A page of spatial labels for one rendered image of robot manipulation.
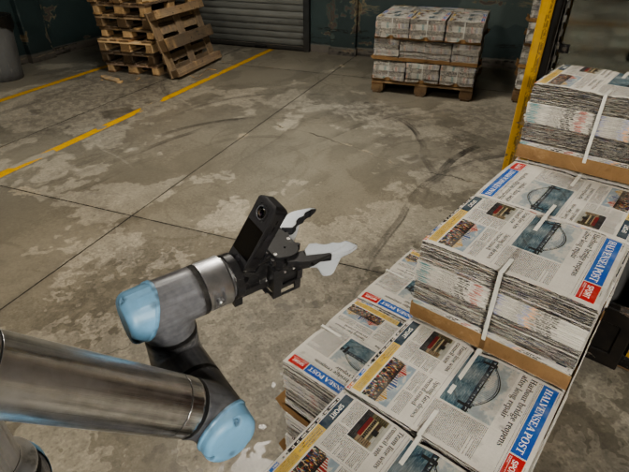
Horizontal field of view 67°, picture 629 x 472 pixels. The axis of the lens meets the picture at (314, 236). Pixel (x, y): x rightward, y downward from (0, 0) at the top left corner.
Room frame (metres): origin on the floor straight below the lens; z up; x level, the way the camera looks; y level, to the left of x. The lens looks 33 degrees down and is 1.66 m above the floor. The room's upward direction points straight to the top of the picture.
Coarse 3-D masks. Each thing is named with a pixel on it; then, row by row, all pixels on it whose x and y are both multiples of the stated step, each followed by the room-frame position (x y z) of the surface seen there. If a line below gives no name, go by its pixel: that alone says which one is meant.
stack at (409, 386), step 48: (432, 336) 0.82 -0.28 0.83; (384, 384) 0.68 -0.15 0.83; (432, 384) 0.68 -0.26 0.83; (480, 384) 0.68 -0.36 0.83; (528, 384) 0.68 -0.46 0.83; (336, 432) 0.56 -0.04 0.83; (384, 432) 0.57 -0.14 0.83; (432, 432) 0.57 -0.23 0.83; (480, 432) 0.57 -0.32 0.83; (528, 432) 0.56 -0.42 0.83
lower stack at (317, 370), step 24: (408, 264) 1.42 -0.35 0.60; (384, 288) 1.28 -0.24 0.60; (408, 288) 1.28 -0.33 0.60; (360, 312) 1.16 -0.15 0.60; (384, 312) 1.16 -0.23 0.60; (408, 312) 1.16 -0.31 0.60; (312, 336) 1.05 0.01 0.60; (336, 336) 1.05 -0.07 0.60; (360, 336) 1.05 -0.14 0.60; (384, 336) 1.05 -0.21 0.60; (288, 360) 0.96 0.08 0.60; (312, 360) 0.96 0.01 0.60; (336, 360) 0.96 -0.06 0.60; (360, 360) 0.96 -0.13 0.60; (288, 384) 0.94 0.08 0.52; (312, 384) 0.88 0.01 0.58; (336, 384) 0.87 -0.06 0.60; (312, 408) 0.89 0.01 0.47; (288, 432) 0.95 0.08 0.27
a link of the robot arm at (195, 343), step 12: (192, 336) 0.49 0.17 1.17; (156, 348) 0.46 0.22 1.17; (168, 348) 0.46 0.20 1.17; (180, 348) 0.47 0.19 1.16; (192, 348) 0.48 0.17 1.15; (156, 360) 0.47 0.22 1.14; (168, 360) 0.46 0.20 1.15; (180, 360) 0.46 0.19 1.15; (192, 360) 0.45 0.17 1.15; (204, 360) 0.46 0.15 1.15; (180, 372) 0.44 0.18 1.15
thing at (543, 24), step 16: (544, 0) 1.87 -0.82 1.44; (560, 0) 1.86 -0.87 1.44; (544, 16) 1.86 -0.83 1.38; (560, 16) 1.85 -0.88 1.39; (544, 32) 1.86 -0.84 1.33; (560, 32) 1.86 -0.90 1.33; (544, 48) 1.86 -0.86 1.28; (528, 64) 1.87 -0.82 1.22; (544, 64) 1.85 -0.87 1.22; (528, 80) 1.87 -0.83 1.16; (528, 96) 1.86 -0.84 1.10; (512, 128) 1.88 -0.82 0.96; (512, 144) 1.87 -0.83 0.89; (512, 160) 1.86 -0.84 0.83
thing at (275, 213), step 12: (264, 204) 0.58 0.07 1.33; (276, 204) 0.58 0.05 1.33; (252, 216) 0.59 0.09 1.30; (264, 216) 0.58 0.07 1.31; (276, 216) 0.57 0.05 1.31; (252, 228) 0.58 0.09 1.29; (264, 228) 0.57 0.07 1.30; (276, 228) 0.58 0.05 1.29; (240, 240) 0.58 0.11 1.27; (252, 240) 0.57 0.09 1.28; (264, 240) 0.57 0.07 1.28; (240, 252) 0.57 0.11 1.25; (252, 252) 0.56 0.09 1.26; (264, 252) 0.57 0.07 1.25; (240, 264) 0.56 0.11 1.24; (252, 264) 0.56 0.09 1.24
